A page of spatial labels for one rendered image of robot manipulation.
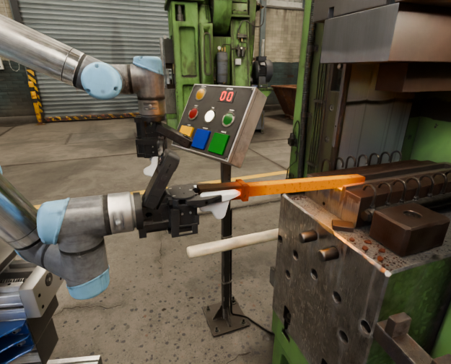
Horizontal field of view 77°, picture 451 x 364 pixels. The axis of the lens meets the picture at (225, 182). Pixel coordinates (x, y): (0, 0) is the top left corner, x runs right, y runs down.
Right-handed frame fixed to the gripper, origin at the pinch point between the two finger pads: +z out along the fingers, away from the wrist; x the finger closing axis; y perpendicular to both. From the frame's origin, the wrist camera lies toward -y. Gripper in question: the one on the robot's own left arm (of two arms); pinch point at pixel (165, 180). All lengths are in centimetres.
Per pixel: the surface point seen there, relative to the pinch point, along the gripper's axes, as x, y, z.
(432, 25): 29, -55, -40
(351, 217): 29, -45, 0
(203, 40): -450, -29, -77
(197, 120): -30.5, -10.8, -13.3
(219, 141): -15.1, -18.1, -8.0
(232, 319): -28, -26, 92
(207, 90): -34.9, -15.3, -24.3
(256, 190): 30.1, -22.2, -8.4
